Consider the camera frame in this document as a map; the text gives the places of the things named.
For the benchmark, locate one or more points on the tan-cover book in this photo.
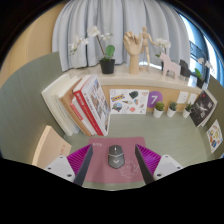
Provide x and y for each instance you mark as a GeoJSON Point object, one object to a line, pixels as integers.
{"type": "Point", "coordinates": [68, 103]}

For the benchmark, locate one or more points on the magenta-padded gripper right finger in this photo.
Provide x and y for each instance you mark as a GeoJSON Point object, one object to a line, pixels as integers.
{"type": "Point", "coordinates": [151, 164]}

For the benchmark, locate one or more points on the colourful illustrated picture book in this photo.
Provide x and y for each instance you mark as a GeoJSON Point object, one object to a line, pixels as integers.
{"type": "Point", "coordinates": [214, 136]}

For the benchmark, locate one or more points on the red-spined book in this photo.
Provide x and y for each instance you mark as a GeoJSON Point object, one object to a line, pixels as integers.
{"type": "Point", "coordinates": [83, 103]}

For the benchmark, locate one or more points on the dark grey computer mouse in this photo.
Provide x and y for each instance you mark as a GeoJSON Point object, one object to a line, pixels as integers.
{"type": "Point", "coordinates": [115, 157]}

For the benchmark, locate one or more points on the round purple number sign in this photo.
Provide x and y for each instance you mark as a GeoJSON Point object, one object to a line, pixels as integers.
{"type": "Point", "coordinates": [154, 99]}

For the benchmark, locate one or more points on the light wooden ledge shelf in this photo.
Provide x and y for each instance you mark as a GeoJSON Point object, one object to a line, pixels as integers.
{"type": "Point", "coordinates": [123, 78]}

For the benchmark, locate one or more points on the white orchid in black pot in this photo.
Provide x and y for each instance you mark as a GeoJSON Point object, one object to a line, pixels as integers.
{"type": "Point", "coordinates": [107, 66]}
{"type": "Point", "coordinates": [163, 42]}
{"type": "Point", "coordinates": [200, 81]}

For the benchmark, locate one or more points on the black-cover book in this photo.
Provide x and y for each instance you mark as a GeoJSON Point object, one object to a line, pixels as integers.
{"type": "Point", "coordinates": [201, 108]}

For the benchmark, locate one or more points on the light grey curtain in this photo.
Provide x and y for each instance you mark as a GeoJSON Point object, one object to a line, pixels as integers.
{"type": "Point", "coordinates": [126, 20]}

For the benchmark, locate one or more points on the beige booklet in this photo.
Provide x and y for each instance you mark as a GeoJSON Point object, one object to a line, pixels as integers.
{"type": "Point", "coordinates": [50, 146]}

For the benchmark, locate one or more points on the wooden hand model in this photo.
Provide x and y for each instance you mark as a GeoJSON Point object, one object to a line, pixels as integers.
{"type": "Point", "coordinates": [133, 50]}

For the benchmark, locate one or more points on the pink wooden horse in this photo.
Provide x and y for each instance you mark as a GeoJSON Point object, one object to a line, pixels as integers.
{"type": "Point", "coordinates": [169, 66]}

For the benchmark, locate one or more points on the thick white book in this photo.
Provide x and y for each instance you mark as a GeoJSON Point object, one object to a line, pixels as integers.
{"type": "Point", "coordinates": [55, 100]}

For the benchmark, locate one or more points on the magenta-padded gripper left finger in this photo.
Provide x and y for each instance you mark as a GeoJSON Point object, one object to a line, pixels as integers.
{"type": "Point", "coordinates": [75, 165]}

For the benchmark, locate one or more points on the dark-framed window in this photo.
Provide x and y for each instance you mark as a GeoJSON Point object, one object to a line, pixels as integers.
{"type": "Point", "coordinates": [200, 43]}

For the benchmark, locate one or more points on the maroon mouse pad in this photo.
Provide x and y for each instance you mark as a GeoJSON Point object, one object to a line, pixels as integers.
{"type": "Point", "coordinates": [100, 160]}

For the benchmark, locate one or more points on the wooden artist mannequin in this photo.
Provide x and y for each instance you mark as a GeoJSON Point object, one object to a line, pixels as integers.
{"type": "Point", "coordinates": [145, 41]}

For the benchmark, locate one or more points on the small plant in white pot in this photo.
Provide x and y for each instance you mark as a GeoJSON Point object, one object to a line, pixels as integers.
{"type": "Point", "coordinates": [186, 113]}
{"type": "Point", "coordinates": [158, 112]}
{"type": "Point", "coordinates": [171, 112]}

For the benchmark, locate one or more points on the black wooden horse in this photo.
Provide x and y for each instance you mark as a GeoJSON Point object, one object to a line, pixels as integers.
{"type": "Point", "coordinates": [185, 68]}

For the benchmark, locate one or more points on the green desk partition panel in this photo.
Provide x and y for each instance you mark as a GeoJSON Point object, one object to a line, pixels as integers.
{"type": "Point", "coordinates": [23, 106]}
{"type": "Point", "coordinates": [218, 93]}

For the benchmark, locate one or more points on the white illustrated sticker card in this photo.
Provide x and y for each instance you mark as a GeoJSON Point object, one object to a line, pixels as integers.
{"type": "Point", "coordinates": [128, 101]}

